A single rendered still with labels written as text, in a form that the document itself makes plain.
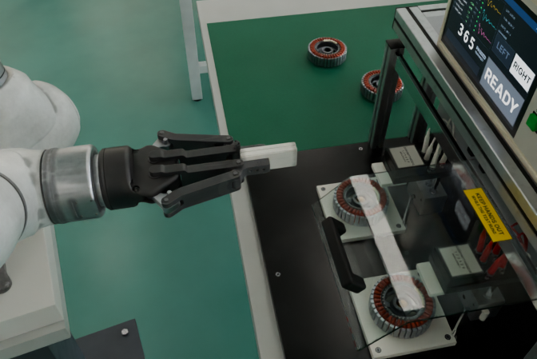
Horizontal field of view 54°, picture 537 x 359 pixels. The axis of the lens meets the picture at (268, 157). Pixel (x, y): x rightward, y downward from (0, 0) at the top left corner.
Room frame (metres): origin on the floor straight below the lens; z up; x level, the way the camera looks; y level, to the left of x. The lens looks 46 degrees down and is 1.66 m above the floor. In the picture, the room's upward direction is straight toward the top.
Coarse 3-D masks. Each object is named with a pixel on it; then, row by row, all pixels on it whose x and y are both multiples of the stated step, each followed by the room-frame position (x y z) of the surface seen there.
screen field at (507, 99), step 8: (488, 64) 0.66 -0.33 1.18; (488, 72) 0.65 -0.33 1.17; (496, 72) 0.64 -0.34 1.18; (480, 80) 0.67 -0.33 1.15; (488, 80) 0.65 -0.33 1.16; (496, 80) 0.63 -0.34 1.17; (504, 80) 0.62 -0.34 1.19; (488, 88) 0.64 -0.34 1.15; (496, 88) 0.63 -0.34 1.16; (504, 88) 0.61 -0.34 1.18; (512, 88) 0.59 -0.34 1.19; (496, 96) 0.62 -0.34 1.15; (504, 96) 0.60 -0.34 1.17; (512, 96) 0.59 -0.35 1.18; (520, 96) 0.57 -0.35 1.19; (496, 104) 0.61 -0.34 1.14; (504, 104) 0.60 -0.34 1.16; (512, 104) 0.58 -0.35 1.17; (520, 104) 0.57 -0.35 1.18; (504, 112) 0.59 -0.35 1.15; (512, 112) 0.58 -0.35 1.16; (512, 120) 0.57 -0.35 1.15
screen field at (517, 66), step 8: (496, 40) 0.66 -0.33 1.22; (504, 40) 0.65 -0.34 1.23; (496, 48) 0.66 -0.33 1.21; (504, 48) 0.64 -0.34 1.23; (504, 56) 0.63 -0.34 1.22; (512, 56) 0.62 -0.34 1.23; (504, 64) 0.63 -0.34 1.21; (512, 64) 0.61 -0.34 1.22; (520, 64) 0.60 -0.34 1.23; (512, 72) 0.61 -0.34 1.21; (520, 72) 0.59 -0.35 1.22; (528, 72) 0.58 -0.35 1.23; (520, 80) 0.59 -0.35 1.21; (528, 80) 0.57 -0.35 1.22; (528, 88) 0.57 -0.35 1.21
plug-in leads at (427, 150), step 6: (444, 120) 0.76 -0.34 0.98; (450, 120) 0.76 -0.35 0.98; (450, 126) 0.76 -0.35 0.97; (426, 138) 0.76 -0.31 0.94; (426, 144) 0.75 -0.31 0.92; (432, 144) 0.73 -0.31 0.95; (438, 144) 0.75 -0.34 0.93; (426, 150) 0.75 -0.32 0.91; (438, 150) 0.71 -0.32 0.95; (426, 156) 0.73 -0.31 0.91; (438, 156) 0.71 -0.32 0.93; (444, 156) 0.72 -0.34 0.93; (432, 162) 0.71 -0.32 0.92; (438, 162) 0.73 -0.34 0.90; (444, 162) 0.72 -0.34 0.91
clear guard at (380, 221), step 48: (336, 192) 0.53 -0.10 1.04; (384, 192) 0.51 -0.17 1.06; (432, 192) 0.51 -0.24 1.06; (384, 240) 0.42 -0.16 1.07; (432, 240) 0.42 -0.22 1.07; (480, 240) 0.42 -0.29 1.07; (528, 240) 0.42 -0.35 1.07; (384, 288) 0.35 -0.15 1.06; (432, 288) 0.35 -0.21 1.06; (480, 288) 0.35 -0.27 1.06; (528, 288) 0.35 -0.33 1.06; (384, 336) 0.30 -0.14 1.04
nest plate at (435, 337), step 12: (432, 324) 0.44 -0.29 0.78; (444, 324) 0.44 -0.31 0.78; (420, 336) 0.42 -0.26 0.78; (432, 336) 0.42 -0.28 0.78; (444, 336) 0.42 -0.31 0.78; (372, 348) 0.40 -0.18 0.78; (384, 348) 0.40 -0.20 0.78; (396, 348) 0.40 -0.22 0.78; (408, 348) 0.40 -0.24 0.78; (420, 348) 0.40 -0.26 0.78; (432, 348) 0.40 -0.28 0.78
